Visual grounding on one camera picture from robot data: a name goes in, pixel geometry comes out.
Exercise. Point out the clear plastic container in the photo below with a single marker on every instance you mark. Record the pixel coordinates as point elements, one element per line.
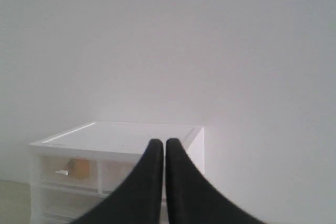
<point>67,203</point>

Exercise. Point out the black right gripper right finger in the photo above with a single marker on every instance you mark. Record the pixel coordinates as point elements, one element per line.
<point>191,198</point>

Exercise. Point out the yellow cheese wedge sponge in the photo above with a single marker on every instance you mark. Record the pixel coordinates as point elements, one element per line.
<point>78,168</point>

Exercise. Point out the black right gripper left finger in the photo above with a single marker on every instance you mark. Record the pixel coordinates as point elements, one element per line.
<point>138,198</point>

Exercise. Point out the white plastic drawer cabinet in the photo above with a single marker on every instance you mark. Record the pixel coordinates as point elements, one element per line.
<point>106,141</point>

